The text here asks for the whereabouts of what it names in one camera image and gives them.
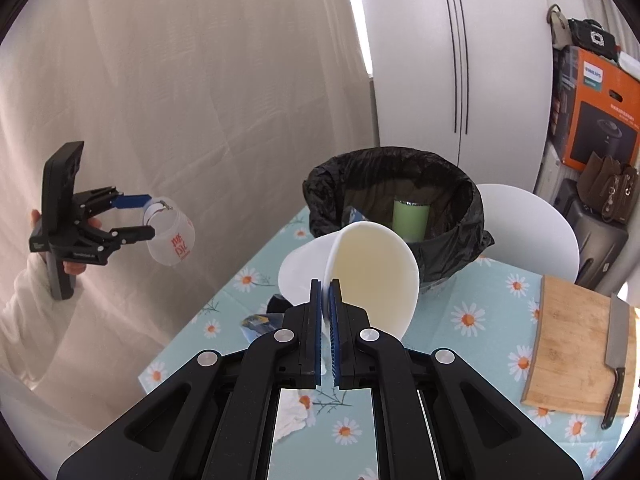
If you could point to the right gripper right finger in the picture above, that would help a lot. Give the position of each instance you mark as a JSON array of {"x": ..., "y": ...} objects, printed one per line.
[{"x": 434, "y": 416}]

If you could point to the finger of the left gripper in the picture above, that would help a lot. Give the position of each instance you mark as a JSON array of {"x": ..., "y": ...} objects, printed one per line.
[
  {"x": 131, "y": 201},
  {"x": 133, "y": 234}
]

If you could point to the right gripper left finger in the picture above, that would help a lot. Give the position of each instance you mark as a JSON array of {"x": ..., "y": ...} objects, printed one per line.
[{"x": 214, "y": 418}]

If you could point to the white tissue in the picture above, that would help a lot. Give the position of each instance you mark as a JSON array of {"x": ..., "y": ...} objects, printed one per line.
[{"x": 295, "y": 412}]

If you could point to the clear plastic wrapper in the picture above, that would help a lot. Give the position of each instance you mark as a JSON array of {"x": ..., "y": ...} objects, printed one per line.
[{"x": 256, "y": 325}]

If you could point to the white paper cup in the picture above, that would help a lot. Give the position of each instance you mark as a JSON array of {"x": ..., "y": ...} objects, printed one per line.
[{"x": 376, "y": 269}]

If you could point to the green cup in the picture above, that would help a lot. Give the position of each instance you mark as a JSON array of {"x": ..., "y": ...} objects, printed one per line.
[{"x": 410, "y": 220}]

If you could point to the black sock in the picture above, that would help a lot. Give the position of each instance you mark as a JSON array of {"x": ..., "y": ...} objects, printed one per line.
[{"x": 277, "y": 304}]

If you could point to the transparent trash bin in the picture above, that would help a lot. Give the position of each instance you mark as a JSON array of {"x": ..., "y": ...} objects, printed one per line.
[{"x": 435, "y": 271}]

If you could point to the kitchen cleaver knife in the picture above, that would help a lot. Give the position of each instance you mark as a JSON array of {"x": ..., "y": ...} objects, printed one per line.
[{"x": 615, "y": 356}]

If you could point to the daisy pattern tablecloth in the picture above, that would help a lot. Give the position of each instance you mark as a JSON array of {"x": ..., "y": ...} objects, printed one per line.
[{"x": 486, "y": 315}]

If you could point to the wooden cutting board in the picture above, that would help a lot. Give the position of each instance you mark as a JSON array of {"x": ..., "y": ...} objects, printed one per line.
[{"x": 567, "y": 372}]

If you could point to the beige curtain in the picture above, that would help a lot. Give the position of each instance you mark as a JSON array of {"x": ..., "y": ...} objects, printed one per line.
[{"x": 223, "y": 106}]

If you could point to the white chair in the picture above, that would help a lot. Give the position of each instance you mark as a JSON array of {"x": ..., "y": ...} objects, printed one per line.
[{"x": 528, "y": 232}]

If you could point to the black suitcase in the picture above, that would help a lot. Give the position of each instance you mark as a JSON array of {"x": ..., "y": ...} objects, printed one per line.
[{"x": 599, "y": 242}]

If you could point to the brown leather bag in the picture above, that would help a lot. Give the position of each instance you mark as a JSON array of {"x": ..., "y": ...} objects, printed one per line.
[{"x": 609, "y": 188}]

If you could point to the orange Philips box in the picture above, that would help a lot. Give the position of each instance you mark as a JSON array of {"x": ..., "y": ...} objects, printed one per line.
[{"x": 595, "y": 110}]

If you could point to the white refrigerator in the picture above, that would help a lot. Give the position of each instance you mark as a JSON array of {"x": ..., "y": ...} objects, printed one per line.
[{"x": 469, "y": 80}]

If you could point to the beige hanging bag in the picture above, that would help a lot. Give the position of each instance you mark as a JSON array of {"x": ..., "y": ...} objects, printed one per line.
[{"x": 560, "y": 29}]

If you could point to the black camera bag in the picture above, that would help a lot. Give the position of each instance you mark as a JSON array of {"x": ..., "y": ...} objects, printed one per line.
[{"x": 589, "y": 35}]

